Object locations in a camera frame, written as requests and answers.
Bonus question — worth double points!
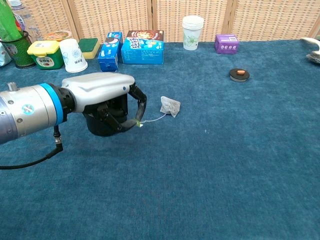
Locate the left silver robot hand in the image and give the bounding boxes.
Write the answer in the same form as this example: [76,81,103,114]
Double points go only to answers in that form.
[61,72,148,134]

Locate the tea bag with string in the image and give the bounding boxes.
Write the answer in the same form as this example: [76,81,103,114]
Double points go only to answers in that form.
[136,95,182,128]

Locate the black cast iron teapot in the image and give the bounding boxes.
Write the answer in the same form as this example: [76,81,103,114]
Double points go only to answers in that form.
[83,94,129,137]

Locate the black teapot lid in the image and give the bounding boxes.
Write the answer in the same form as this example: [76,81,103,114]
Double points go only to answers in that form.
[229,68,251,83]

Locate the blue Oreo box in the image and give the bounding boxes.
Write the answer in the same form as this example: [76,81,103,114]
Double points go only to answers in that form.
[97,31,124,73]

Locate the upturned white paper cup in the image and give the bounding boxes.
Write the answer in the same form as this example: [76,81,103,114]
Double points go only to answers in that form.
[59,38,89,73]

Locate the green yellow sponge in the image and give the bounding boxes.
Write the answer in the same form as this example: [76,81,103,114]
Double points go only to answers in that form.
[78,37,101,60]

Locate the blue chocolate cookie box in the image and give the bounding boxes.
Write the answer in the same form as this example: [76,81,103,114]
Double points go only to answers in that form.
[121,30,165,65]

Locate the green tub yellow lid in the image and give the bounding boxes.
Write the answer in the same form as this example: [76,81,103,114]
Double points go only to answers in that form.
[26,40,65,70]

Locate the round instant noodle bowl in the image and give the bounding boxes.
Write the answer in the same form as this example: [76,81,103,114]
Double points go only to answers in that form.
[44,30,73,42]

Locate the woven folding screen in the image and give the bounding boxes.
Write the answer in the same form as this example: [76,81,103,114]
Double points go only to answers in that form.
[7,0,320,44]

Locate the black mesh pen holder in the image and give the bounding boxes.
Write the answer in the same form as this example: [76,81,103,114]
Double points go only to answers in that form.
[0,30,36,70]

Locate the white tissue pack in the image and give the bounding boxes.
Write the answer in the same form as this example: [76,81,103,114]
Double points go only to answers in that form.
[0,42,12,67]

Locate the clear water bottle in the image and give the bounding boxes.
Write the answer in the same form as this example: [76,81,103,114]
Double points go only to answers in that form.
[7,0,29,35]

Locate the stacked white floral paper cups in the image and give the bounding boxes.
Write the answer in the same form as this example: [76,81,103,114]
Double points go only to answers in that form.
[182,15,205,51]

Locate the green cylinder can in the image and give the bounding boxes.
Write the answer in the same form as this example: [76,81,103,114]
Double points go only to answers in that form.
[0,0,24,42]

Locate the blue table carpet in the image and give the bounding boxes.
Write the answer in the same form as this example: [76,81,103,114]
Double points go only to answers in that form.
[0,39,320,240]

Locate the purple small box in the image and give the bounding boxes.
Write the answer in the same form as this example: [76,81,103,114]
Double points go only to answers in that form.
[214,34,240,55]

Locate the white plastic spoon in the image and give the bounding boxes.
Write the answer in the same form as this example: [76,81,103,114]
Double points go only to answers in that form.
[299,37,320,53]

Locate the clear plastic dish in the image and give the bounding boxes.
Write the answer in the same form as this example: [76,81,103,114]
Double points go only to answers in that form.
[305,49,320,65]

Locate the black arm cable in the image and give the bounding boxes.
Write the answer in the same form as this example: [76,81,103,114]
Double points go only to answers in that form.
[0,124,64,171]

